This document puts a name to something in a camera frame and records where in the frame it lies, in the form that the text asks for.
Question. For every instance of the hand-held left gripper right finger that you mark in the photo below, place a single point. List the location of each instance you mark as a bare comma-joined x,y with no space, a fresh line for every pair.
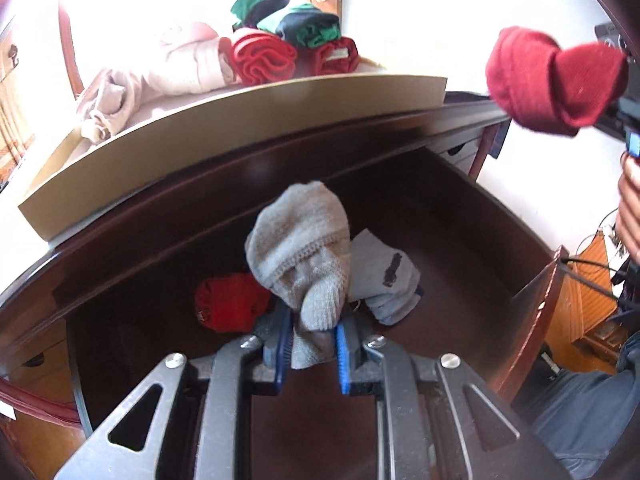
344,360

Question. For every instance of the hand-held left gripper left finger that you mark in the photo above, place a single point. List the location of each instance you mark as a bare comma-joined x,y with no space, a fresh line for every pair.
284,355

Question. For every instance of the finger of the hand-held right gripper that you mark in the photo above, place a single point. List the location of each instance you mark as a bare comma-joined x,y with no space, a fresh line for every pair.
620,115
612,37

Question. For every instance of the dark red knit cloth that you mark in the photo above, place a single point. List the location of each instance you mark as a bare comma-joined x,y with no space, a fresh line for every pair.
550,80

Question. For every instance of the grey knit sock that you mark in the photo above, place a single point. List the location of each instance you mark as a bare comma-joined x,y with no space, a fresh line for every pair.
300,245

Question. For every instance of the dark wooden drawer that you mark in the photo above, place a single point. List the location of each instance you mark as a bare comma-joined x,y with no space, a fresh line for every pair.
450,240

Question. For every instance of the tan cardboard box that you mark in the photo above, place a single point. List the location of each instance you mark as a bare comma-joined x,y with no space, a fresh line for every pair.
250,120

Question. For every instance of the bright red underwear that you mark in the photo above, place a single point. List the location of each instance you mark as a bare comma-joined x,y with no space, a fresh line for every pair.
262,57

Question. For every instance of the cream beige underwear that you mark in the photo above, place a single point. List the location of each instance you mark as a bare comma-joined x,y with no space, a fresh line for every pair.
107,105

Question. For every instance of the pale pinkish white underwear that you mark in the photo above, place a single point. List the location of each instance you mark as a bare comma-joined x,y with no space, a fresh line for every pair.
190,60

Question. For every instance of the green navy striped underwear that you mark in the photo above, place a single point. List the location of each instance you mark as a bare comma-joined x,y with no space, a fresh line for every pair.
300,25

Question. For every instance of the orange-red rolled underwear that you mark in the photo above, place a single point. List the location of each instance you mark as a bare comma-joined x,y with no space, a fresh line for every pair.
227,302

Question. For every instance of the person's right hand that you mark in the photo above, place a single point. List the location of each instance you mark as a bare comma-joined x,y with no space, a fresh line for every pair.
631,200

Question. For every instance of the light grey sock with logo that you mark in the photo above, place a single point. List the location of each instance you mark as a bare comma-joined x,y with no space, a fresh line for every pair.
385,285

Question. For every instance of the orange slatted wooden cabinet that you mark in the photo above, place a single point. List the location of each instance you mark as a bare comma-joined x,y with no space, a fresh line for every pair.
575,320

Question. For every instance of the dark wooden dresser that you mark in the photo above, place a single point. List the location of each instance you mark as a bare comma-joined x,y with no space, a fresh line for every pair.
150,205

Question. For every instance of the person's blue jeans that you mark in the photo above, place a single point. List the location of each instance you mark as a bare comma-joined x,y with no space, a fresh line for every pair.
585,410

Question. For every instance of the reddish wooden chair rail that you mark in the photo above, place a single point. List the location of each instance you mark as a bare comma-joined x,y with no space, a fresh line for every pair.
40,402

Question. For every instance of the dark wooden door frame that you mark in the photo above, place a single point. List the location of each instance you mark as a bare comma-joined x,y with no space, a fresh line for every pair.
72,50

